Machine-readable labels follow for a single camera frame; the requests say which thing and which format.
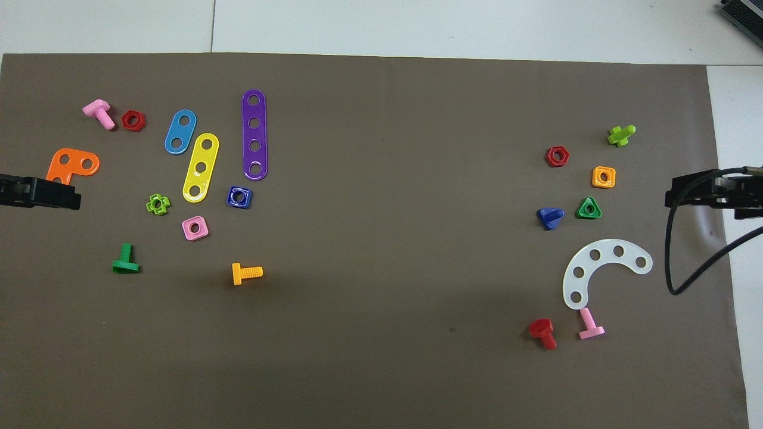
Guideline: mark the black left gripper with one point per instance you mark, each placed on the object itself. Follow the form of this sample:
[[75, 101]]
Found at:
[[15, 190]]

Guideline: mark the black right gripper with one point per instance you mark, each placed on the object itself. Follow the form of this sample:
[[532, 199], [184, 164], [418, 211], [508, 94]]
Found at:
[[739, 187]]

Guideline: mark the dark blue triangle-head screw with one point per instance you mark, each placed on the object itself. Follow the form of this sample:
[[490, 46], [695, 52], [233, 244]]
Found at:
[[548, 215]]

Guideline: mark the dark blue square nut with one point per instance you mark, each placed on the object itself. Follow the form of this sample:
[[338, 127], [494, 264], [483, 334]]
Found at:
[[231, 199]]

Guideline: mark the yellow-orange plastic screw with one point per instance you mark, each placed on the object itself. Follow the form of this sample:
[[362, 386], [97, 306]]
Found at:
[[247, 273]]

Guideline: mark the green cross-shaped nut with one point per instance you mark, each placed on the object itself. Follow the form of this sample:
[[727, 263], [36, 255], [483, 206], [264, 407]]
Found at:
[[151, 205]]

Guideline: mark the pink plastic screw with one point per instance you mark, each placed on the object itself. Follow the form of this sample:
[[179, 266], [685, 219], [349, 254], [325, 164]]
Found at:
[[95, 108], [587, 319]]

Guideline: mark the dark green plastic screw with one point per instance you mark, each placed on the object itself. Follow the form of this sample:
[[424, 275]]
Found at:
[[126, 266]]

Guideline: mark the red hexagonal plastic nut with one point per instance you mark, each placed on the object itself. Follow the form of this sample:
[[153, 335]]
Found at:
[[549, 157], [126, 121]]

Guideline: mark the lime green cross-head screw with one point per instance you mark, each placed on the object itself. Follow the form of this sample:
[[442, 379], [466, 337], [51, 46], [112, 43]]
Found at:
[[620, 137]]

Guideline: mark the orange square nut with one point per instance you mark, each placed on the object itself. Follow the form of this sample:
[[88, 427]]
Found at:
[[596, 182]]

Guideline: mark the green triangular nut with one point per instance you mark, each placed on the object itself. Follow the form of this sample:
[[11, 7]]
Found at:
[[581, 214]]

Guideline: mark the pink square nut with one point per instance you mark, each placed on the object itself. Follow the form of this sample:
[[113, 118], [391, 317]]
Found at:
[[203, 232]]

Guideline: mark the red hexagonal-head screw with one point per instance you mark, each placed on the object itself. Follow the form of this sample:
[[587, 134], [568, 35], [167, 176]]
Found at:
[[541, 329]]

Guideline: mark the orange angled three-hole plate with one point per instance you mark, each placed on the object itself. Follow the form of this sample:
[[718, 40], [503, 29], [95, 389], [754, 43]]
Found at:
[[76, 159]]

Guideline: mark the white curved five-hole plate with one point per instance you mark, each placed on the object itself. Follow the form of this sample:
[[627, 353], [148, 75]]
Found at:
[[607, 249]]

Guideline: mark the light blue two-hole plate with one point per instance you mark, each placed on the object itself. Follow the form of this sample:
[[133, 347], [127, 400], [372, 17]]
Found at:
[[180, 131]]

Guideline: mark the yellow three-hole plate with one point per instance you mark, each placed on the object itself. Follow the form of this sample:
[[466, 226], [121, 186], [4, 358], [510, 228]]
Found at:
[[204, 156]]

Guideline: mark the grey ribbed metal box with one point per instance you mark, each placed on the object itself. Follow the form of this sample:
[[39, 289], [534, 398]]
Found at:
[[745, 12]]

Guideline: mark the purple four-hole plate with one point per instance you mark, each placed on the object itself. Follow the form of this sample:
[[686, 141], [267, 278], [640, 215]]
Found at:
[[254, 134]]

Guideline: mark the brown table mat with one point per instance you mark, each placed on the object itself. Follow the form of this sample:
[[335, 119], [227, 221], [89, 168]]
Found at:
[[381, 298]]

